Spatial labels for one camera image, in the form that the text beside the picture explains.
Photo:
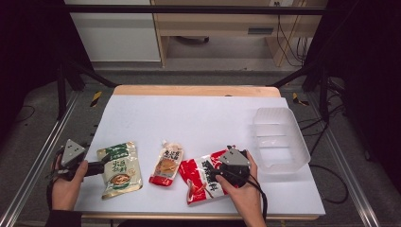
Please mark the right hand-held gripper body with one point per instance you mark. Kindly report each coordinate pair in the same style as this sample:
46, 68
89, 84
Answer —
235, 159

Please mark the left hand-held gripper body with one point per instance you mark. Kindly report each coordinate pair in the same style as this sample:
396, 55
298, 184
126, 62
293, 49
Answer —
73, 153

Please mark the red and white sauce packet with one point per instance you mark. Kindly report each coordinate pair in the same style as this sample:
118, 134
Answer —
197, 178

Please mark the green and cream sauce packet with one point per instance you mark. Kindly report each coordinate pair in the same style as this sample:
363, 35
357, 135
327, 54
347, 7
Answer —
123, 171

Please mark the translucent plastic container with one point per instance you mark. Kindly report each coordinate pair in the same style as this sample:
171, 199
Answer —
279, 142

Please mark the spouted orange sauce pouch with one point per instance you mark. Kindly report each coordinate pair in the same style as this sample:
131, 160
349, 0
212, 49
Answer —
167, 167

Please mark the person's left hand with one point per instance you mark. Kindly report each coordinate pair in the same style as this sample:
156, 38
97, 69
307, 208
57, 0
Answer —
66, 194

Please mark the person's right hand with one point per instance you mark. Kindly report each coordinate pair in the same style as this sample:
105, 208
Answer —
247, 198

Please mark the white board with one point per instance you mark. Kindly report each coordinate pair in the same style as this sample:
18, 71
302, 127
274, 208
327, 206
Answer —
195, 123

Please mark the yellow and black tape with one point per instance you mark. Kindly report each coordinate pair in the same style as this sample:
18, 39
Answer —
96, 98
298, 100

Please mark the black metal stand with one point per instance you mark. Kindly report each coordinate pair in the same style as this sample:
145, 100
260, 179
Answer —
323, 94
63, 88

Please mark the wooden table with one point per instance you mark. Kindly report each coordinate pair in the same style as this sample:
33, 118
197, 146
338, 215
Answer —
195, 90

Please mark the black curtain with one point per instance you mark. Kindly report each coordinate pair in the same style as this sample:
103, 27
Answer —
28, 56
369, 78

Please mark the white cabinet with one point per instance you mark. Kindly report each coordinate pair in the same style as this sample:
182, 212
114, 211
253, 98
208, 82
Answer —
116, 34

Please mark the aluminium rail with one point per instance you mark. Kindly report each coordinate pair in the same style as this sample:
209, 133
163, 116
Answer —
34, 164
346, 170

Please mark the black horizontal frame bar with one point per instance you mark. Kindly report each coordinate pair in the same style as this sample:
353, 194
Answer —
189, 9

